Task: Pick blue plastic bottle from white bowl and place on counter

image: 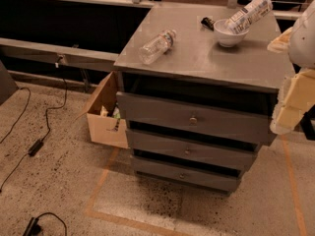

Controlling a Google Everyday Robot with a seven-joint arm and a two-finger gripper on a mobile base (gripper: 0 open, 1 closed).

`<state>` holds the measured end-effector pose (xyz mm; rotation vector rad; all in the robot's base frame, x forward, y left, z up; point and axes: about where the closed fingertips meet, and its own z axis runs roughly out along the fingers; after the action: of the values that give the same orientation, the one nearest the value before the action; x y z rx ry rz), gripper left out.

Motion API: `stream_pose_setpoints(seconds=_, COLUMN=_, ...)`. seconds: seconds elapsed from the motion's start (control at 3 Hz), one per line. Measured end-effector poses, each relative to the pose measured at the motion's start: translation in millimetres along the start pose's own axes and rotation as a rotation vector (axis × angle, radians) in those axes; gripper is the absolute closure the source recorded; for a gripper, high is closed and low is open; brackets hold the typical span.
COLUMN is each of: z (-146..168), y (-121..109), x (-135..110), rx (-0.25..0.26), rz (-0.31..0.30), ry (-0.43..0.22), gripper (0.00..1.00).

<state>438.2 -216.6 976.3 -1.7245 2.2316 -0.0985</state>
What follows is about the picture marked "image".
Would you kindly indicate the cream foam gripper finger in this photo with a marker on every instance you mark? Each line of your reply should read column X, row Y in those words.
column 295, row 98
column 281, row 43

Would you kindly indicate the labelled plastic bottle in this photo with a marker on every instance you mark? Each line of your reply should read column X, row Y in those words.
column 248, row 15

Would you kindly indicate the white ceramic bowl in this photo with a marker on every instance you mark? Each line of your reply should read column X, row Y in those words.
column 225, row 37

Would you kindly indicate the clear plastic bottle lying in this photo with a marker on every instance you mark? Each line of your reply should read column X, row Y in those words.
column 157, row 46

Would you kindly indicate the small black clip object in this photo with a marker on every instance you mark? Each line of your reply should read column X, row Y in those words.
column 208, row 23

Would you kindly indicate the middle grey drawer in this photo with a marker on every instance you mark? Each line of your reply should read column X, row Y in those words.
column 216, row 155

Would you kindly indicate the grey drawer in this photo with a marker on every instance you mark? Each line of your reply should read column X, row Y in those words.
column 206, row 120
column 191, row 176
column 216, row 155

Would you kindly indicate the top grey drawer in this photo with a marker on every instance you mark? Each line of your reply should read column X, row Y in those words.
column 206, row 120

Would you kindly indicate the grey drawer cabinet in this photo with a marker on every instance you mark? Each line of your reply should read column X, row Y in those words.
column 197, row 70

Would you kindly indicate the bottom grey drawer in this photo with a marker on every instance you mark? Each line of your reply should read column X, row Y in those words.
column 191, row 176

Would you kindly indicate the open cardboard box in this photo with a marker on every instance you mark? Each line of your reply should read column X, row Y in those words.
column 101, row 110

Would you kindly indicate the grey metal railing beam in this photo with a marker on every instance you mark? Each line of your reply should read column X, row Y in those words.
column 58, row 55

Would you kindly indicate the black power adapter with cable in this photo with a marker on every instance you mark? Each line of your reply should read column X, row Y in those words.
column 37, row 145

